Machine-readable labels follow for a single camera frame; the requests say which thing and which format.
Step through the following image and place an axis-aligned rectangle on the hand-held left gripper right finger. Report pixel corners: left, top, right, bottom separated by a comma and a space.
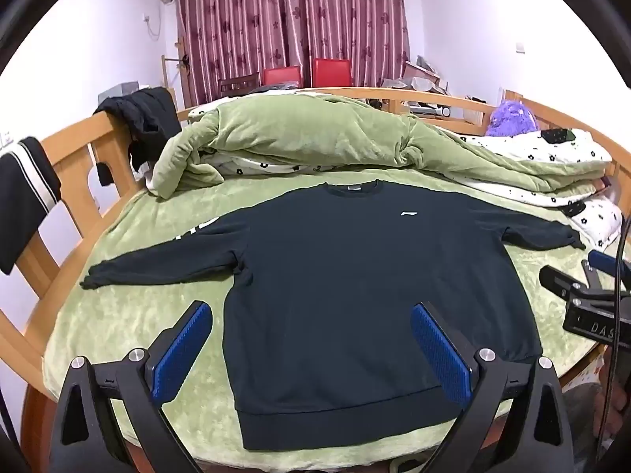
411, 302, 575, 473

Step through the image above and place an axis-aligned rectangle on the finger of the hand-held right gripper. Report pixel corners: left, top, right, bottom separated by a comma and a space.
539, 261, 603, 306
588, 250, 631, 285

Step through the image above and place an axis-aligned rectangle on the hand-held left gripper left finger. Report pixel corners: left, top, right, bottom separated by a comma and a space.
49, 300, 213, 473

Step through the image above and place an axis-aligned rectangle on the dark long-sleeve sweatshirt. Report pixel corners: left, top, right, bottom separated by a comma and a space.
80, 182, 586, 451

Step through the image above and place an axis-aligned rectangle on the person's right hand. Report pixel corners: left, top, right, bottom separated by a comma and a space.
598, 350, 631, 437

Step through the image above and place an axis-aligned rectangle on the white floral pillow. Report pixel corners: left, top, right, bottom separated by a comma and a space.
562, 197, 623, 250

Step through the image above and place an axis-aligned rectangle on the green plush bed cover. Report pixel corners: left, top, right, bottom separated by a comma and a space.
42, 168, 622, 473

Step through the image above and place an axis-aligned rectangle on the purple plush toy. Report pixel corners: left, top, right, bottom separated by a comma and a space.
485, 100, 537, 137

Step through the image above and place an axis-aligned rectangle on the black garment with white stripes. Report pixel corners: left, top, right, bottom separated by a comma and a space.
0, 136, 62, 275

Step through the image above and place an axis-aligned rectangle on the black jacket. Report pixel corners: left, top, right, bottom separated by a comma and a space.
93, 87, 181, 188

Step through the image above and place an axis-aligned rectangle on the pile of clutter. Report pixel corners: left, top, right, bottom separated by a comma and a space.
379, 54, 452, 119

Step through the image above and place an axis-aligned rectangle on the green quilt with floral lining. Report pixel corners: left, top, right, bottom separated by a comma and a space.
148, 89, 614, 208

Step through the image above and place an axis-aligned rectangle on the grey box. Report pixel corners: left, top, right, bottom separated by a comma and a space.
97, 83, 144, 106

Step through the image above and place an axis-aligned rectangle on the dark wooden chair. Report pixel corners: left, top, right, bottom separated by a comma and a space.
218, 73, 261, 97

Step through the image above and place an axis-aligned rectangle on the wooden coat rack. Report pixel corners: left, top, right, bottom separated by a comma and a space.
160, 34, 193, 109

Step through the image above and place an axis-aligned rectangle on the red chair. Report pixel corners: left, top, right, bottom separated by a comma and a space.
263, 65, 302, 87
313, 58, 352, 88

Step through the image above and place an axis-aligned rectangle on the maroon flowered curtain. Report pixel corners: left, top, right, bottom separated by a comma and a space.
175, 0, 411, 104

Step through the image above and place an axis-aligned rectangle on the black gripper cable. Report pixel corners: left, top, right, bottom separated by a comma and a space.
594, 217, 631, 473

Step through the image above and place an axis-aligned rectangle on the wooden bed frame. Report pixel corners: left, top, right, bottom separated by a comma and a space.
0, 86, 631, 473

